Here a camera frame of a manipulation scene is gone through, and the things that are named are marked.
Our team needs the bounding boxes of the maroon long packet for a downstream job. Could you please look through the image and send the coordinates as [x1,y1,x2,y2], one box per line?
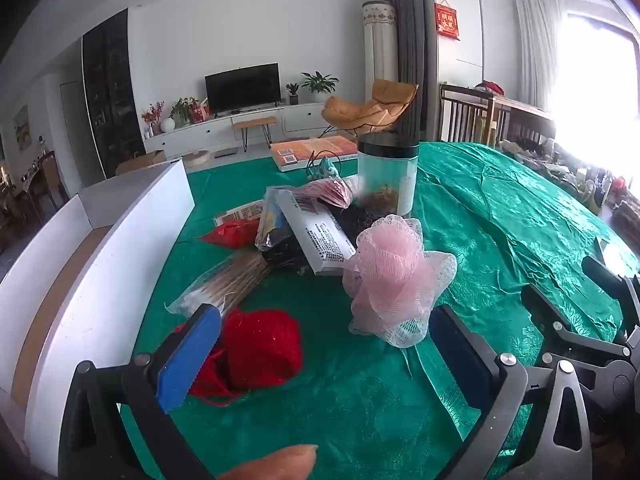
[295,176,358,209]

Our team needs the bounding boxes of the green tablecloth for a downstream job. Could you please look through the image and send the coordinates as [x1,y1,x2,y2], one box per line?
[120,140,638,480]

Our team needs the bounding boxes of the wooden stool metal legs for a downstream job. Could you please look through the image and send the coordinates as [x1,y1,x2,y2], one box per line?
[231,116,277,152]

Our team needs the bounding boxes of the framed wall picture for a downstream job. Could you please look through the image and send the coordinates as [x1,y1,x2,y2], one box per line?
[12,105,31,153]

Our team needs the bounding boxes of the clear jar black lid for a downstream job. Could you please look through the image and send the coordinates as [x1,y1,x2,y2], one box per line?
[356,132,421,217]

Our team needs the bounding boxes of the bushy green potted plant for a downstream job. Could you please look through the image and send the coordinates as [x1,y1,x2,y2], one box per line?
[170,97,198,127]

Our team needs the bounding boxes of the white sheer curtain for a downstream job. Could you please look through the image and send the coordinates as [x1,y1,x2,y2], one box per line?
[515,0,568,111]

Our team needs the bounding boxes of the black display cabinet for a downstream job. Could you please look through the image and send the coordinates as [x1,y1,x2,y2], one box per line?
[81,10,147,178]

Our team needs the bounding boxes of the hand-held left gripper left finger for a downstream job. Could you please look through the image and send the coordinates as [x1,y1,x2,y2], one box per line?
[58,303,223,480]

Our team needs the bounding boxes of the red yarn ball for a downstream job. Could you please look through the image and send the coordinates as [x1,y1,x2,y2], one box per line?
[172,307,304,407]

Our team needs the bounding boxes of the wooden railed crib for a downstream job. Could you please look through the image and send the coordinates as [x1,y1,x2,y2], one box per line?
[440,82,556,148]

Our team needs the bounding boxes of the pink bath loofah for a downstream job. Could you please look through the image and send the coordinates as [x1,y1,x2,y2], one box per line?
[342,214,458,350]

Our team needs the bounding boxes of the black television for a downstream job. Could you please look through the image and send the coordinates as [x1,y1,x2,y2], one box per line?
[204,63,281,113]

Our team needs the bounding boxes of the large green potted plant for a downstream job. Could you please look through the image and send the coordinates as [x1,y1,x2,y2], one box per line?
[300,71,340,105]

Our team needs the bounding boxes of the white storage box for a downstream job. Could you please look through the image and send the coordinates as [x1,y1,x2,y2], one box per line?
[0,157,196,478]

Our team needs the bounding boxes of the red flower vase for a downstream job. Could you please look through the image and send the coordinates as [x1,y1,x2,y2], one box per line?
[141,101,166,136]

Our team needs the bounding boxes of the white television cabinet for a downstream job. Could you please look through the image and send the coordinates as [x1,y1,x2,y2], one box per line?
[144,101,341,158]

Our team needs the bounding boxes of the bag of bamboo skewers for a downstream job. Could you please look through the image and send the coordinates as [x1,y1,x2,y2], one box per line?
[165,249,273,318]

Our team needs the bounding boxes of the covered standing air conditioner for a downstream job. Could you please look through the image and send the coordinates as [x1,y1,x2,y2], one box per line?
[362,0,401,96]

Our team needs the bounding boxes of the orange flat box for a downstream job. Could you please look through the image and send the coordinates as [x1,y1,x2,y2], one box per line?
[270,135,361,172]

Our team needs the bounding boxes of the person's left hand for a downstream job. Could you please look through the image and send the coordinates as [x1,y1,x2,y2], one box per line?
[217,444,320,480]

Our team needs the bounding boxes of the red wall hanging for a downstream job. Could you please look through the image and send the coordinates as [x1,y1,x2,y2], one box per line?
[434,2,462,41]

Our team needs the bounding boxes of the cardboard box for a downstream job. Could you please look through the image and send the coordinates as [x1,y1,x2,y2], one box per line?
[116,150,167,177]

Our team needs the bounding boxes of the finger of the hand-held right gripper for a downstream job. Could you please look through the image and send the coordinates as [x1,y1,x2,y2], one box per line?
[522,285,630,360]
[582,255,640,333]

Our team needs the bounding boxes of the grey curtain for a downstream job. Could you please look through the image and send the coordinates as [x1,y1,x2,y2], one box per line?
[378,0,438,141]

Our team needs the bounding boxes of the orange lounge chair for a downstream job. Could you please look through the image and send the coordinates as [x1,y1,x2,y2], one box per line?
[320,79,420,138]

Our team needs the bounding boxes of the wooden dining chair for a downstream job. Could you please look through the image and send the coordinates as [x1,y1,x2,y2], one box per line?
[27,150,71,211]

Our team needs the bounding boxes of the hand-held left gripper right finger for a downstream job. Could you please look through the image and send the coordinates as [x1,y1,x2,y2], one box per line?
[429,305,593,480]

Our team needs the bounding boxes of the red plastic packet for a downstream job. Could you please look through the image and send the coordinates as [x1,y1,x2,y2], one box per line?
[197,218,261,251]

